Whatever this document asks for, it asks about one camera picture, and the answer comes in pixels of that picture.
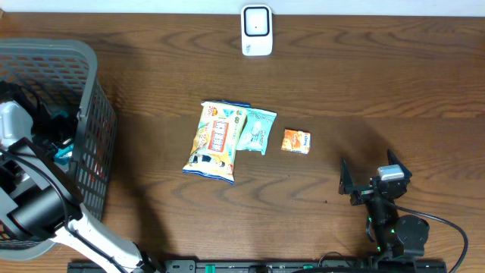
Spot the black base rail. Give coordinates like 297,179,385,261
67,259,449,273

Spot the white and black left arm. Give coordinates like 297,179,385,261
1,81,166,272

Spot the teal mouthwash bottle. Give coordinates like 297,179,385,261
51,109,77,166

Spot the small orange tissue pack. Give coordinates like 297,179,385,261
281,129,311,154

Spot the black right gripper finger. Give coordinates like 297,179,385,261
386,149,412,178
339,158,354,195

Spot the grey plastic basket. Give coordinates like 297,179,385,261
0,37,118,262

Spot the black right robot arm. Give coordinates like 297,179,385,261
339,150,430,264

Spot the large yellow snack bag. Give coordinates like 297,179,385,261
183,100,250,184

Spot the light green snack pouch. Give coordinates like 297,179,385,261
236,108,277,155

